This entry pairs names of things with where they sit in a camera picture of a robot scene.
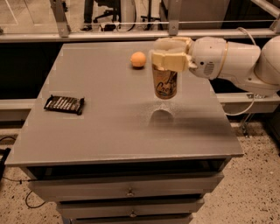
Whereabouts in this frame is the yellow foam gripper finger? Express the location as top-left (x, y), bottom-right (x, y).
top-left (150, 51), bottom-right (190, 72)
top-left (153, 37), bottom-right (193, 53)

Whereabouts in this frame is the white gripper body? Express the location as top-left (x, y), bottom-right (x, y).
top-left (190, 37), bottom-right (228, 80)

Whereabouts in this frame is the orange soda can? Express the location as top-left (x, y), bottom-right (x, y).
top-left (152, 65), bottom-right (178, 100)

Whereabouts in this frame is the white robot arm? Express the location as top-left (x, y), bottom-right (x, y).
top-left (150, 36), bottom-right (280, 96)

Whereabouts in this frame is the orange fruit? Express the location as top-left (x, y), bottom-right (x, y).
top-left (130, 52), bottom-right (146, 67)

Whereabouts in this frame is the black office chair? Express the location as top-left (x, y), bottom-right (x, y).
top-left (93, 0), bottom-right (122, 32)

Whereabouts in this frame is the grey drawer cabinet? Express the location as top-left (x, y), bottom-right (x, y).
top-left (6, 42), bottom-right (242, 224)

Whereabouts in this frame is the black snack bar wrapper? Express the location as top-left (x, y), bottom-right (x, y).
top-left (44, 95), bottom-right (85, 116)

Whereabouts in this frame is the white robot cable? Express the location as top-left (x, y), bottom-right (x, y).
top-left (223, 26), bottom-right (257, 116)

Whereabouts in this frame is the metal guard rail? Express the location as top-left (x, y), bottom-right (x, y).
top-left (0, 0), bottom-right (279, 43)

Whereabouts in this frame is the black floor cable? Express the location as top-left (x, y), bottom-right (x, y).
top-left (0, 136), bottom-right (46, 210)

